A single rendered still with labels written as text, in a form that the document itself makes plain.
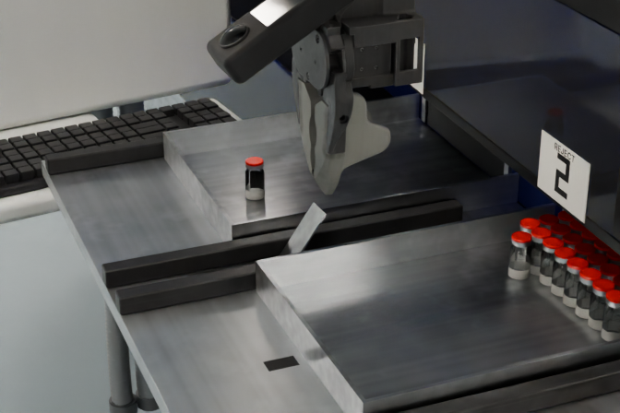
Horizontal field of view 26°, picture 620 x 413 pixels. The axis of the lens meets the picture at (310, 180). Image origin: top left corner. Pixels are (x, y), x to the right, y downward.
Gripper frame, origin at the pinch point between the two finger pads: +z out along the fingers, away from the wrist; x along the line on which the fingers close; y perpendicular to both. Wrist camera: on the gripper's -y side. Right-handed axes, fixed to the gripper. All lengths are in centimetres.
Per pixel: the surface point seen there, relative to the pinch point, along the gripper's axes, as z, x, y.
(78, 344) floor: 110, 155, 7
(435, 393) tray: 18.8, -6.0, 8.3
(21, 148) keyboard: 27, 75, -12
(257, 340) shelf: 21.6, 11.4, -1.5
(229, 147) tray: 21, 54, 10
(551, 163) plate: 7.2, 9.1, 27.5
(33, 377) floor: 110, 146, -4
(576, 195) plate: 8.5, 4.4, 27.5
